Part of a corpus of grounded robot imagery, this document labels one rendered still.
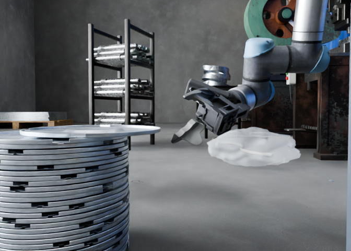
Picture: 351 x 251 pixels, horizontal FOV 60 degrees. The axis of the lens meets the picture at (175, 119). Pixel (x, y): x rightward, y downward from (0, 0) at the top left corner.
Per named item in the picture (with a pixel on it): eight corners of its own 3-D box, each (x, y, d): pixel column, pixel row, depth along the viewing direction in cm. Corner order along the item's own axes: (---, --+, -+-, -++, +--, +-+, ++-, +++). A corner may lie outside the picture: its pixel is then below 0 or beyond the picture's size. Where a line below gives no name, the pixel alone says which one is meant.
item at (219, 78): (205, 138, 311) (205, 60, 308) (194, 134, 355) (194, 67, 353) (241, 138, 318) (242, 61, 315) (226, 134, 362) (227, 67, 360)
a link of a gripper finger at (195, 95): (207, 96, 63) (223, 106, 71) (187, 83, 66) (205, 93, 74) (198, 109, 64) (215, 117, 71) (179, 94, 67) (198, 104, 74)
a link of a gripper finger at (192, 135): (184, 154, 71) (211, 128, 73) (168, 139, 74) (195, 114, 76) (186, 159, 74) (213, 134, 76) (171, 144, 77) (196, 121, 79)
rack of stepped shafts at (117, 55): (133, 151, 219) (133, 18, 216) (82, 147, 236) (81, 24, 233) (159, 144, 259) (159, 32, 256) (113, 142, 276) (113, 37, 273)
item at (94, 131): (-11, 138, 51) (-11, 133, 51) (49, 128, 80) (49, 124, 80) (162, 137, 53) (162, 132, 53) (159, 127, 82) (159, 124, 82)
